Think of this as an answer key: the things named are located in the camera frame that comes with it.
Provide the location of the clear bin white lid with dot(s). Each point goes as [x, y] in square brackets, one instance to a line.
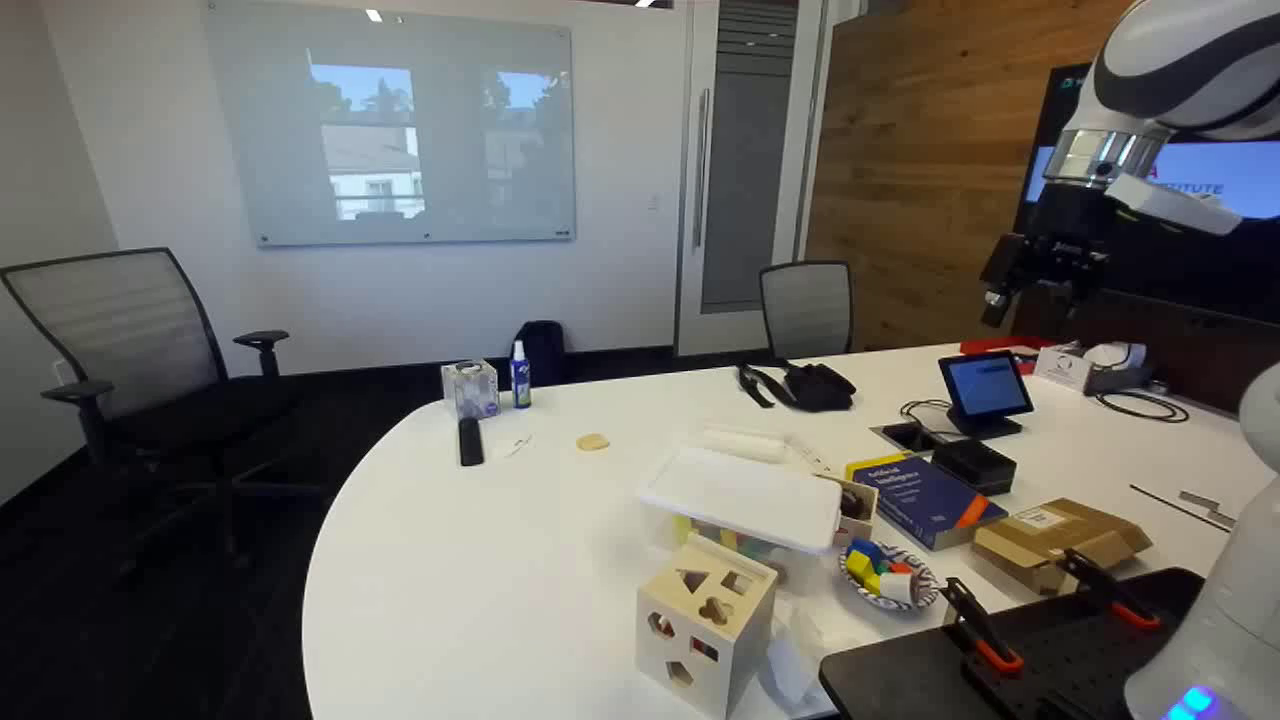
[742, 502]

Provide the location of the small black box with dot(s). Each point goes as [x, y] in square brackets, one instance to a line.
[975, 466]

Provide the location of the red flat object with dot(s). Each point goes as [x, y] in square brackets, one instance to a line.
[1001, 346]

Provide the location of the white plate blue striped rim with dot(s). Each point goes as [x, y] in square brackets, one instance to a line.
[888, 605]

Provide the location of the black mounting board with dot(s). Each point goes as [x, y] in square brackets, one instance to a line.
[933, 675]

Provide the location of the blue hardcover book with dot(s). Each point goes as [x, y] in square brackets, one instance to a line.
[921, 502]

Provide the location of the large yellow wooden block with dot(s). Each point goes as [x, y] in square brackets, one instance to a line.
[864, 573]

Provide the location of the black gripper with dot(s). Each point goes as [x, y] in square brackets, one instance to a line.
[1053, 263]

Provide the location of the black mesh office chair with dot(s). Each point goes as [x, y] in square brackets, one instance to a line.
[133, 361]

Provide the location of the black flat phone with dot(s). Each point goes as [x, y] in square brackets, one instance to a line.
[904, 438]

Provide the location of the frosted glass door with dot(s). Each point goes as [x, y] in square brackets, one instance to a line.
[747, 163]

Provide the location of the wall mounted TV screen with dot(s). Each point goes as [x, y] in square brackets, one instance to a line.
[1201, 273]

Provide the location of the white round device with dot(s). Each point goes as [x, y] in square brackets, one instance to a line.
[1113, 361]

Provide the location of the black orange clamp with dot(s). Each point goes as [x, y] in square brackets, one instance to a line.
[1104, 588]
[979, 627]

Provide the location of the black remote control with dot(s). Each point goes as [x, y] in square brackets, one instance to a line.
[470, 441]

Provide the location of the brown cardboard box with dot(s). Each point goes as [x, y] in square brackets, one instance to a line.
[1061, 536]

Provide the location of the wooden shape sorter cube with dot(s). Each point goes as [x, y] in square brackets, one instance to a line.
[706, 627]

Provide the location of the blue wooden block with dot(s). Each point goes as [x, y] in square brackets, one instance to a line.
[864, 548]

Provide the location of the clear plastic container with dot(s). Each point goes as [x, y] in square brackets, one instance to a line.
[470, 389]

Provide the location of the grey mesh office chair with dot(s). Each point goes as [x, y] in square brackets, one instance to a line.
[804, 309]

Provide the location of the black backpack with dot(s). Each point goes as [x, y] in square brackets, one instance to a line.
[540, 354]

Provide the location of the glass wall whiteboard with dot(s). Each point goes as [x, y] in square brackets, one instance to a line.
[394, 124]

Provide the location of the black tablet on stand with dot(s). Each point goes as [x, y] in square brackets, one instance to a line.
[987, 389]

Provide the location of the white cylindrical container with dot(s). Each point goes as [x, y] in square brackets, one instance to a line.
[908, 584]

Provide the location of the blue spray bottle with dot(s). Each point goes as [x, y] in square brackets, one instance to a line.
[521, 378]

